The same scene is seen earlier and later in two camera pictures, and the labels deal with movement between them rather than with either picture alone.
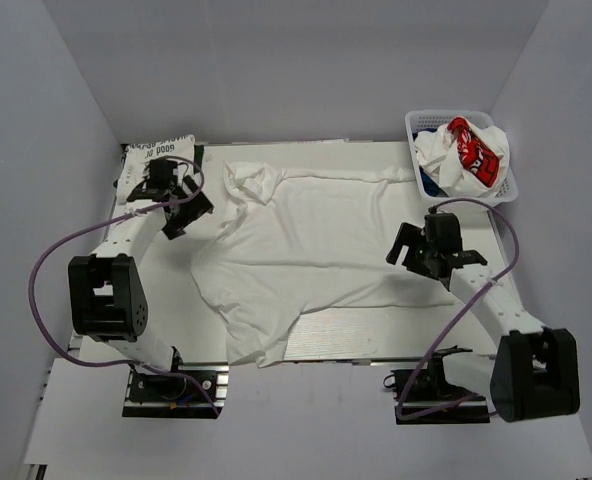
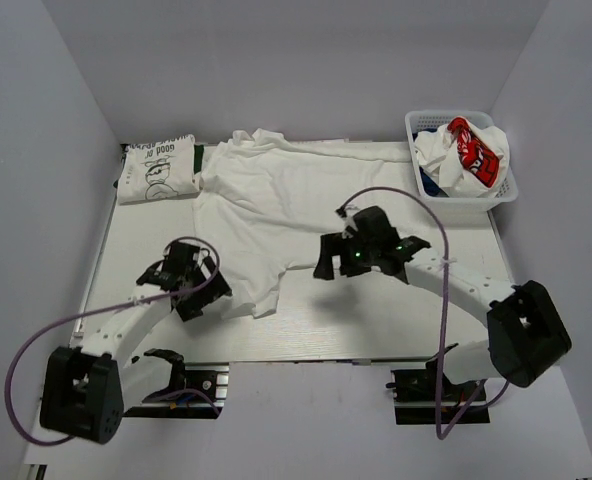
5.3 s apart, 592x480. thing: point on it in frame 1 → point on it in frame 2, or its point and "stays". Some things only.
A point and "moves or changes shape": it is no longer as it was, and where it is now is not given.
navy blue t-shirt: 430,187 stays
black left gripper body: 182,193 → 195,277
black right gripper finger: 417,265 → 353,269
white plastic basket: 416,121 stays
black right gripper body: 431,251 → 358,252
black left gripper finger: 174,227 → 187,308
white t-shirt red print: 467,160 stays
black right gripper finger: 416,258 → 330,246
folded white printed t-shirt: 138,155 stays
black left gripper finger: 196,207 → 212,288
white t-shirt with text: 293,240 moves or changes shape
